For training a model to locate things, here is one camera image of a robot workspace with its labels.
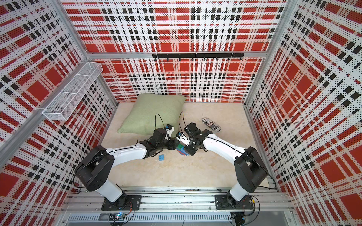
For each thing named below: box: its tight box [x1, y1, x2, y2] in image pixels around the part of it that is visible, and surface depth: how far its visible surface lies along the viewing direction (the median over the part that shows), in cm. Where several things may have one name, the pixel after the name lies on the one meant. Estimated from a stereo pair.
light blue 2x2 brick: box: [158, 154, 165, 162], surface depth 91 cm
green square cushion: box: [117, 93, 187, 138], surface depth 98 cm
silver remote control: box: [201, 117, 222, 133], surface depth 106 cm
